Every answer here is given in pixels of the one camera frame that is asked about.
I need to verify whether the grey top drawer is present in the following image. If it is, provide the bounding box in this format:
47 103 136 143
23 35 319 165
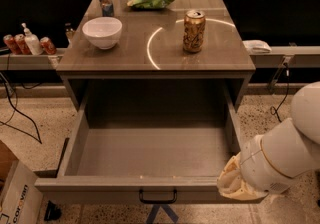
36 79 240 204

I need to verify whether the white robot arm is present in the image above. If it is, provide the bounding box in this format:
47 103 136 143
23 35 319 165
217 82 320 201

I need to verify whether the grey drawer cabinet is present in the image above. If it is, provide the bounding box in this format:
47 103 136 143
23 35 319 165
57 0 255 105

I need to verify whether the blue tape cross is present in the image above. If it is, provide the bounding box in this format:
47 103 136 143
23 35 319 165
145 204 179 224

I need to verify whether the white folded cloth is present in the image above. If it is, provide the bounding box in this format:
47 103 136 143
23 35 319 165
243 40 272 53

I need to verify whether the gold soda can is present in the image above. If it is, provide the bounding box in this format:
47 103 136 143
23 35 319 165
183 10 206 53

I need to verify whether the white bowl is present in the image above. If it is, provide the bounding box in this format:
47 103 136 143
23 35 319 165
82 17 122 49

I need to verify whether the white cardboard box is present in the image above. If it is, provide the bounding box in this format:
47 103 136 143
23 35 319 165
0 161 43 224

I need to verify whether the red can right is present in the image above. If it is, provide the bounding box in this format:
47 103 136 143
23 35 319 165
40 37 56 55

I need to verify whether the red can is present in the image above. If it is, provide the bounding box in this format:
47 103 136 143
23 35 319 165
40 37 56 55
3 34 21 54
14 34 31 55

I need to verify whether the white soap dispenser bottle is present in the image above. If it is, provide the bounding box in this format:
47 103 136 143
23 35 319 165
22 23 43 55

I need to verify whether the red can leftmost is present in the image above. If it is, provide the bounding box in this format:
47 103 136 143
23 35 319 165
3 34 21 54

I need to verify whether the black floor cable left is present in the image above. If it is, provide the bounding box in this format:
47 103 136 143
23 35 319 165
0 71 43 145

